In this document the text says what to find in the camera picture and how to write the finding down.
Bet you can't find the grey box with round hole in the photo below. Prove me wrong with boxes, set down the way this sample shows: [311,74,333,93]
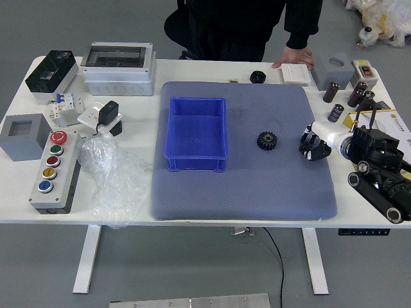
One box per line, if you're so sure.
[310,53,356,91]

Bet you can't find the yellow white carton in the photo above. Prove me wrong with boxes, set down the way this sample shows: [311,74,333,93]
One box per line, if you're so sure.
[342,108,411,176]

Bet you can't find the big black gear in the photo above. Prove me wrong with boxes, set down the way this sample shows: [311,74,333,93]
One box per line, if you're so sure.
[256,130,279,153]

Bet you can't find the grey five-button control box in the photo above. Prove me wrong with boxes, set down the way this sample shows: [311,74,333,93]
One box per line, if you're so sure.
[28,130,81,215]

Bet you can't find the grey-blue quilted mat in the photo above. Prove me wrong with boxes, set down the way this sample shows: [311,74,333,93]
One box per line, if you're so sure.
[150,80,338,221]

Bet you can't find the white wall socket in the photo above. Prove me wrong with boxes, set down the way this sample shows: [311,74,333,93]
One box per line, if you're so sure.
[76,101,124,134]

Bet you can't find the black table control panel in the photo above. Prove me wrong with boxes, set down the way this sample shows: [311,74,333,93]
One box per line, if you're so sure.
[337,228,391,237]

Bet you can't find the white wall switch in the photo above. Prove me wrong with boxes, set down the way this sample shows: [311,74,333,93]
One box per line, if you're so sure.
[281,63,312,86]

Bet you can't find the white yellow plush toy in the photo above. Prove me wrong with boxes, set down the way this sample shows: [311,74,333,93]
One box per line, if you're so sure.
[342,0,411,49]

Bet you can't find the black office chair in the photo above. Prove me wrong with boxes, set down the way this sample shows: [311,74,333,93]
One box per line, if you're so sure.
[163,0,206,61]

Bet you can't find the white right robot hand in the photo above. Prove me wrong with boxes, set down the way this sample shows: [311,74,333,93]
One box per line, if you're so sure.
[298,121,350,163]

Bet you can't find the white table leg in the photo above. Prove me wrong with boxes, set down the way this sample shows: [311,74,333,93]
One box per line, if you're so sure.
[301,227,330,295]
[72,224,103,295]

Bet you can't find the person's hand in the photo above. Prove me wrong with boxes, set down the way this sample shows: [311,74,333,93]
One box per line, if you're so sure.
[272,44,315,71]

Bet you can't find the metal bracket under table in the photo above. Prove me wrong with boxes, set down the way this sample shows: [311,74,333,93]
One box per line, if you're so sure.
[229,226,256,237]

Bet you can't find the black power adapter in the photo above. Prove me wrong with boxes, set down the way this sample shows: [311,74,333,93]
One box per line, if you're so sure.
[93,100,119,136]

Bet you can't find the blue plastic box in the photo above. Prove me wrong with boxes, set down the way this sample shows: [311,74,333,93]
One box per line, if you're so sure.
[164,96,230,173]

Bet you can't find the grey cube with square recess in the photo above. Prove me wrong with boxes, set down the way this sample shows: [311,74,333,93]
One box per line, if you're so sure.
[0,114,49,162]

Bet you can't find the silver metal plate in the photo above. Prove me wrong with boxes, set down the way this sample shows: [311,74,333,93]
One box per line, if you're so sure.
[109,292,271,308]

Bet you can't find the white circuit breaker blue levers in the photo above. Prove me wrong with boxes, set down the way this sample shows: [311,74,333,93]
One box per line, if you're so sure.
[55,92,77,114]

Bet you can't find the black-lidded white enclosure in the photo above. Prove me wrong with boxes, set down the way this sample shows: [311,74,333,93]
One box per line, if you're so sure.
[24,49,80,103]

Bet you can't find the grey switch box red button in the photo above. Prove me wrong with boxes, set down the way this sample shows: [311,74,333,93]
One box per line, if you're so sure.
[351,59,380,88]

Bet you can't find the person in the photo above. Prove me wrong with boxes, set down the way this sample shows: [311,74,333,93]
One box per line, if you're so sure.
[189,0,324,62]

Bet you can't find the white breaker with orange mark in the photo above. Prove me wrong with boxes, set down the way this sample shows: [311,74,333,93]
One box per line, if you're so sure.
[47,101,67,123]

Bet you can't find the black capacitor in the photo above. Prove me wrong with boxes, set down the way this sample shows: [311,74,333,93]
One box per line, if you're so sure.
[329,102,345,123]

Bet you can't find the black floor cable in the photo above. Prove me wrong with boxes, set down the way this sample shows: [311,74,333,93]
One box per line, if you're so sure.
[263,227,286,308]

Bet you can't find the clear plastic bag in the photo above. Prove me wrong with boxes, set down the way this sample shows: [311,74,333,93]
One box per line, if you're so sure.
[76,133,153,230]

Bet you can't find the grey windowed distribution box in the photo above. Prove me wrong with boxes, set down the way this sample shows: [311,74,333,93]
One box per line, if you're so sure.
[82,42,157,96]

